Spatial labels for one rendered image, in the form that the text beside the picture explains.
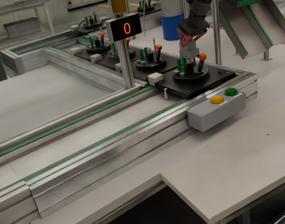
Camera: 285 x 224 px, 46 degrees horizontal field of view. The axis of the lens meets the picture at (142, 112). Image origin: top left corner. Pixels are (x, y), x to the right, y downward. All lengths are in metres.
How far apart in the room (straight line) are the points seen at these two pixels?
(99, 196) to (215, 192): 0.32
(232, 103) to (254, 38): 0.42
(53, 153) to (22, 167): 0.10
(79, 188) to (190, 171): 0.32
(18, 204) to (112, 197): 0.24
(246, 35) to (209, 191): 0.76
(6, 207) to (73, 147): 0.30
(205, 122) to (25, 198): 0.57
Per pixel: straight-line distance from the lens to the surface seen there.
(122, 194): 0.96
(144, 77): 1.40
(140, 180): 1.00
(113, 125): 1.18
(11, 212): 0.95
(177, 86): 1.26
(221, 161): 1.03
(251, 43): 1.47
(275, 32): 1.59
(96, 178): 0.99
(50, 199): 0.96
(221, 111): 1.12
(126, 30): 1.23
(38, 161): 1.11
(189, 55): 1.27
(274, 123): 1.21
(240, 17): 1.53
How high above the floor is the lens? 1.47
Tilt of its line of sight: 27 degrees down
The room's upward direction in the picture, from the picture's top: 10 degrees counter-clockwise
